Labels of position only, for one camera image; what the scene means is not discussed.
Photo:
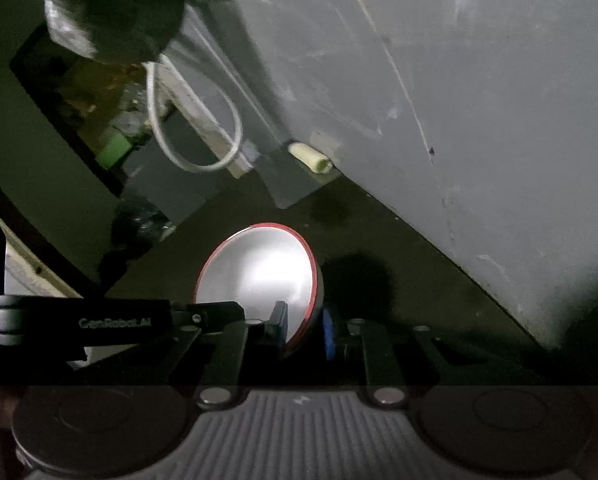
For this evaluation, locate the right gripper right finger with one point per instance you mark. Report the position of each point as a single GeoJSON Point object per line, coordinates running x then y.
{"type": "Point", "coordinates": [375, 357]}

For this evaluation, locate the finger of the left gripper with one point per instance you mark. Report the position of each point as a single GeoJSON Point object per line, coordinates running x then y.
{"type": "Point", "coordinates": [211, 317]}

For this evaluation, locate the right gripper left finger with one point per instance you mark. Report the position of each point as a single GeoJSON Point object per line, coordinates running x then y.
{"type": "Point", "coordinates": [217, 370]}

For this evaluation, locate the white ceramic bowl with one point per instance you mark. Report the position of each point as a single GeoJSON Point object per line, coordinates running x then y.
{"type": "Point", "coordinates": [261, 265]}

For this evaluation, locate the green box on shelf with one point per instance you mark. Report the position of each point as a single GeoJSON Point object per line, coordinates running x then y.
{"type": "Point", "coordinates": [115, 148]}

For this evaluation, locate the cleaver with cream handle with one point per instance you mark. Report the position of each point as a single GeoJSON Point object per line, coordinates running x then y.
{"type": "Point", "coordinates": [287, 179]}

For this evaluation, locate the plastic bag on wall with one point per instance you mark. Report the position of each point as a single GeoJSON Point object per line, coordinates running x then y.
{"type": "Point", "coordinates": [114, 31]}

